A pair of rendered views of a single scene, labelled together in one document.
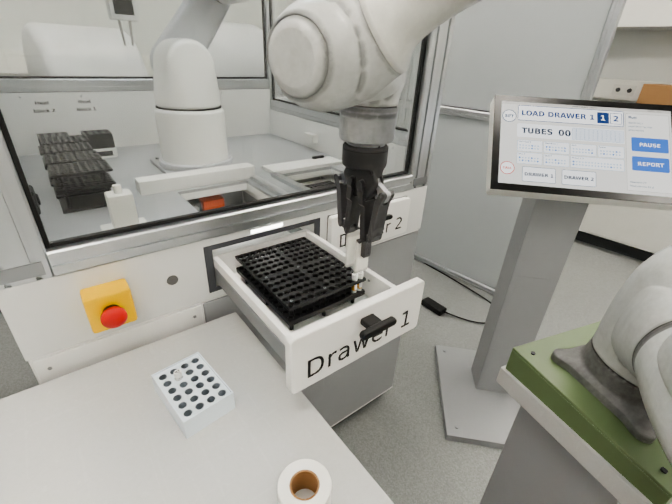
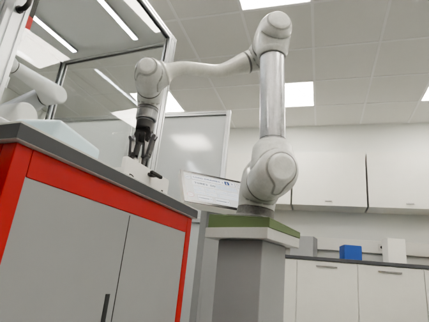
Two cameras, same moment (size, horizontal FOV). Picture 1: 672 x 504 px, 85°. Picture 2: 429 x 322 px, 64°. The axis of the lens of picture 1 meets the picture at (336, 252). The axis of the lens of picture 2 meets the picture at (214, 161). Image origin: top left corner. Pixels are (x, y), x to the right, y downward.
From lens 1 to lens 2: 1.06 m
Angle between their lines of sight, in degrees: 54
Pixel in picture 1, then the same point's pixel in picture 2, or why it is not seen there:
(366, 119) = (149, 108)
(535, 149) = (202, 189)
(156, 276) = not seen: hidden behind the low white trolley
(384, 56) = (166, 74)
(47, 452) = not seen: outside the picture
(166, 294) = not seen: hidden behind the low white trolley
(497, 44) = (172, 181)
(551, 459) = (235, 263)
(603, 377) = (243, 209)
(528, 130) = (197, 183)
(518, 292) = (206, 280)
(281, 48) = (143, 62)
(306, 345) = (130, 163)
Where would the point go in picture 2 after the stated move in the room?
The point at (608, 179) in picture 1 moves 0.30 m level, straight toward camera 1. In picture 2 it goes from (234, 203) to (230, 190)
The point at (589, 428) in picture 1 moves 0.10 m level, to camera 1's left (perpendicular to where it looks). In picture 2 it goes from (242, 220) to (219, 215)
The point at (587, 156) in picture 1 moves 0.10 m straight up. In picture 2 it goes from (224, 195) to (225, 179)
